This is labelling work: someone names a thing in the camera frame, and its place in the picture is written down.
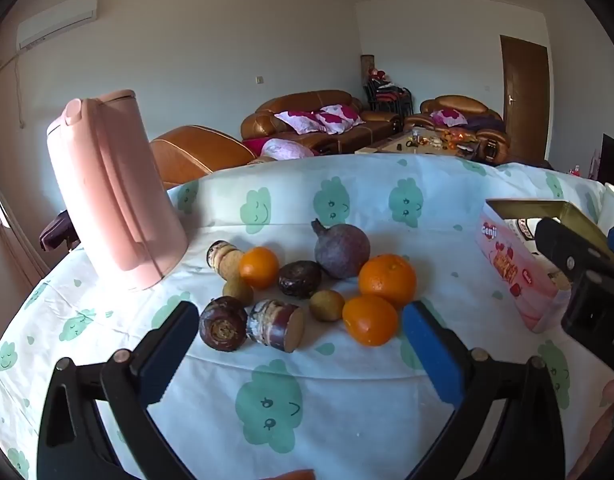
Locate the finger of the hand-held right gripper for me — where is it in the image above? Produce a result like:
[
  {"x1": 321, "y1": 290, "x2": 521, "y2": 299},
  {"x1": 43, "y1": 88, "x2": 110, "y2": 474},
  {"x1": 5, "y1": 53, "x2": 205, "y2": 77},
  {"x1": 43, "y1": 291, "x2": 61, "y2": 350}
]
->
[{"x1": 534, "y1": 217, "x2": 614, "y2": 282}]

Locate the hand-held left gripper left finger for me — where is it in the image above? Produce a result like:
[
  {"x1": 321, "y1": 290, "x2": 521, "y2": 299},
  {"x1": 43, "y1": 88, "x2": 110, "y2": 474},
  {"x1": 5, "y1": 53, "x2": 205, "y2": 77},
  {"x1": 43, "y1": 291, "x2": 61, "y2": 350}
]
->
[{"x1": 37, "y1": 301, "x2": 201, "y2": 480}]

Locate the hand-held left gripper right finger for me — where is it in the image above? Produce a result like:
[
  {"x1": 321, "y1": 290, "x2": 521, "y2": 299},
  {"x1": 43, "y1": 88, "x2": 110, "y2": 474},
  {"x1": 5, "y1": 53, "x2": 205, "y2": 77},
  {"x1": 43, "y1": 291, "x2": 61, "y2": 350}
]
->
[{"x1": 401, "y1": 300, "x2": 567, "y2": 480}]

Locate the pink rectangular tin box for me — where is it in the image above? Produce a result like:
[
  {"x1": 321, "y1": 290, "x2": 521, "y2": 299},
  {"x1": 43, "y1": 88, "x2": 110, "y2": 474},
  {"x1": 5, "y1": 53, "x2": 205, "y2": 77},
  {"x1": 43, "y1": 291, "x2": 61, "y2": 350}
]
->
[{"x1": 476, "y1": 199, "x2": 614, "y2": 334}]

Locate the medium orange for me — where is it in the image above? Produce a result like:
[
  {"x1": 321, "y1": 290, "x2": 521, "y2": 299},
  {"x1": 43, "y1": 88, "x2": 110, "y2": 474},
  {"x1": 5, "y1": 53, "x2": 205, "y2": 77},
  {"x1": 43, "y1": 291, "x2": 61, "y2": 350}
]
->
[{"x1": 342, "y1": 295, "x2": 400, "y2": 347}]

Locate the large orange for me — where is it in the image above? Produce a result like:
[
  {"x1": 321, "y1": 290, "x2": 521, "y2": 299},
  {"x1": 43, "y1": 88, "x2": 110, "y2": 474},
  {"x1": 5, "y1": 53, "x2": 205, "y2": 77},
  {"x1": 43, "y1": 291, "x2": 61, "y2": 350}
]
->
[{"x1": 358, "y1": 254, "x2": 418, "y2": 309}]

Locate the brown kiwi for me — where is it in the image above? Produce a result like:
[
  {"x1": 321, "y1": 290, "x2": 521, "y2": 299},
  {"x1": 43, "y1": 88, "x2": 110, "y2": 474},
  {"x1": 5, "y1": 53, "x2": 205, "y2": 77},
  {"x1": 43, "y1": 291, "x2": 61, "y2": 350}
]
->
[{"x1": 308, "y1": 290, "x2": 346, "y2": 322}]

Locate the cut yam piece beige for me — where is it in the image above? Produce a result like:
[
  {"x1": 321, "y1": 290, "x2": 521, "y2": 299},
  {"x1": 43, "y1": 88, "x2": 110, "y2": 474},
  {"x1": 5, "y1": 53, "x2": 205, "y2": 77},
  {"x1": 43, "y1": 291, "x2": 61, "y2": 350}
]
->
[{"x1": 205, "y1": 240, "x2": 244, "y2": 281}]

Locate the cut purple yam piece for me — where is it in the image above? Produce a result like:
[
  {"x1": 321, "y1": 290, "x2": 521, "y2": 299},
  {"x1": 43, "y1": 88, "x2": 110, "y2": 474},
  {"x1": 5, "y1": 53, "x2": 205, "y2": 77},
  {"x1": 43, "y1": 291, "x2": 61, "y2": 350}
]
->
[{"x1": 245, "y1": 299, "x2": 307, "y2": 354}]

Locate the purple pomegranate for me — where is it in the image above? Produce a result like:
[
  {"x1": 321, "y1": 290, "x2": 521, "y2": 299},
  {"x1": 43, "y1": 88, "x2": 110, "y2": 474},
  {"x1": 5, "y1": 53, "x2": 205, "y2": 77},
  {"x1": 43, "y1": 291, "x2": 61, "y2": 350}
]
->
[{"x1": 311, "y1": 218, "x2": 372, "y2": 280}]

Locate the small orange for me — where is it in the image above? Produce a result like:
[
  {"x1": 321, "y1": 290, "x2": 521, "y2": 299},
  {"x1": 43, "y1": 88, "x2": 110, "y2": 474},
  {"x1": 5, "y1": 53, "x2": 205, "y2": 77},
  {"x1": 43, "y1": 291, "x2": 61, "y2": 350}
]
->
[{"x1": 238, "y1": 246, "x2": 280, "y2": 290}]

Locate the dark passion fruit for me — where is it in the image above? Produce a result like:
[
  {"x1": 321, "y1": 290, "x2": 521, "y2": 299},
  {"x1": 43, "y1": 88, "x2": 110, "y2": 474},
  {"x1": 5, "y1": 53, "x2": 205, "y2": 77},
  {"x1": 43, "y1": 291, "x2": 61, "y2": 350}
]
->
[{"x1": 277, "y1": 260, "x2": 323, "y2": 299}]

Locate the person's right forearm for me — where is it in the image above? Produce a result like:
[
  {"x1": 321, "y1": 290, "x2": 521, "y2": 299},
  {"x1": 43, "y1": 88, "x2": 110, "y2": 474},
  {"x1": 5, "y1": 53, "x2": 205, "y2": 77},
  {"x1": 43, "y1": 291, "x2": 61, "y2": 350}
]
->
[{"x1": 574, "y1": 376, "x2": 614, "y2": 480}]

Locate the brown leather armchair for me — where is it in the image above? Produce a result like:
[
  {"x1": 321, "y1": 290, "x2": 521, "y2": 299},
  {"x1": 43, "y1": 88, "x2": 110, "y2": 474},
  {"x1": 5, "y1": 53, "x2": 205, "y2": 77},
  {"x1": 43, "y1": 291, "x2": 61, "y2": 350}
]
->
[
  {"x1": 149, "y1": 124, "x2": 258, "y2": 191},
  {"x1": 403, "y1": 94, "x2": 511, "y2": 163}
]

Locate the white cloud print tablecloth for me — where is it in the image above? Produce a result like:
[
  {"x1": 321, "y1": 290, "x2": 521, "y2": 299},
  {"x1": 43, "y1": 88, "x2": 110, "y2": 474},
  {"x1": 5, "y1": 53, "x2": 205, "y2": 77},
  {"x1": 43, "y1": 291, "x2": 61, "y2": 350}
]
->
[{"x1": 0, "y1": 153, "x2": 614, "y2": 480}]

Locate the brown wooden door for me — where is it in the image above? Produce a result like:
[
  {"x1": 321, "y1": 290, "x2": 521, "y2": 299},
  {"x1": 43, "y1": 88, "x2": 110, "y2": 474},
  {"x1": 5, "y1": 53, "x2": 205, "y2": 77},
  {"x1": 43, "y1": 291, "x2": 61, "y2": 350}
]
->
[{"x1": 499, "y1": 34, "x2": 551, "y2": 165}]

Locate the pink floral cushion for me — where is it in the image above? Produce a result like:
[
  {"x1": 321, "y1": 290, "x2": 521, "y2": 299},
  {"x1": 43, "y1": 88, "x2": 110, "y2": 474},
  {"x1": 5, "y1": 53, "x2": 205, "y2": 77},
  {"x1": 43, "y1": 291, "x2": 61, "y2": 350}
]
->
[
  {"x1": 314, "y1": 103, "x2": 366, "y2": 135},
  {"x1": 274, "y1": 108, "x2": 324, "y2": 135},
  {"x1": 430, "y1": 108, "x2": 468, "y2": 129}
]

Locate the pink electric kettle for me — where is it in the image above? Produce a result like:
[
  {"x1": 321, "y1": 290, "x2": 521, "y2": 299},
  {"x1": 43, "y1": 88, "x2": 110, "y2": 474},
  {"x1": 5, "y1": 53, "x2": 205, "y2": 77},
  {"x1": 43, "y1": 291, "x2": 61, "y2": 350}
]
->
[{"x1": 46, "y1": 89, "x2": 190, "y2": 293}]

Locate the wooden coffee table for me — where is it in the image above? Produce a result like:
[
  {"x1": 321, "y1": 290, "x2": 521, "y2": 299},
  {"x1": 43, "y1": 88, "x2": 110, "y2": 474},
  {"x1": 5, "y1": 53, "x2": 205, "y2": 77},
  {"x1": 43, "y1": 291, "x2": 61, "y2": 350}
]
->
[{"x1": 354, "y1": 126, "x2": 484, "y2": 162}]

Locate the brown leather sofa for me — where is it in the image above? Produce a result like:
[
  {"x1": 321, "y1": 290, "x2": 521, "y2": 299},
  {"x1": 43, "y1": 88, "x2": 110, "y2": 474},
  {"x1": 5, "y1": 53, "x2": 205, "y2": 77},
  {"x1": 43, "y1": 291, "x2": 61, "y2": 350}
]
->
[{"x1": 240, "y1": 89, "x2": 404, "y2": 157}]

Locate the stack of dark chairs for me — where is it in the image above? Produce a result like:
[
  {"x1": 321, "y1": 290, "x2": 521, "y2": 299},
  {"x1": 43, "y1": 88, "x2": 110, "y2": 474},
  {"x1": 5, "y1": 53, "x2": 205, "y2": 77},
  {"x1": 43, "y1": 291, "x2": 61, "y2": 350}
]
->
[{"x1": 363, "y1": 76, "x2": 414, "y2": 117}]

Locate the pale pink cushion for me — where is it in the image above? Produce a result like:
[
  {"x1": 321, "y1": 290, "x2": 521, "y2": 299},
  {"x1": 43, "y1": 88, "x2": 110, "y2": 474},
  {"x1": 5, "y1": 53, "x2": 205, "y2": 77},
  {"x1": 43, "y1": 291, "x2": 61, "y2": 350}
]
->
[{"x1": 260, "y1": 138, "x2": 314, "y2": 160}]

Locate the tall beige floor vase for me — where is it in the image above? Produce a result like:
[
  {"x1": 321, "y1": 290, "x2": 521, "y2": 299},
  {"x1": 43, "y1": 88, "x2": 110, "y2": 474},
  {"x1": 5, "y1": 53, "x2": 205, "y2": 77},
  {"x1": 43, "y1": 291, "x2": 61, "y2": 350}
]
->
[{"x1": 359, "y1": 53, "x2": 376, "y2": 99}]

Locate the white air conditioner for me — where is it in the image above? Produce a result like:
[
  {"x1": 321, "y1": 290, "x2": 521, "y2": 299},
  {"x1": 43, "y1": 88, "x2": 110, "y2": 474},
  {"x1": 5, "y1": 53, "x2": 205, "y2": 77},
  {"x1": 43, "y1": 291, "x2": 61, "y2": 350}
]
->
[{"x1": 15, "y1": 0, "x2": 99, "y2": 51}]

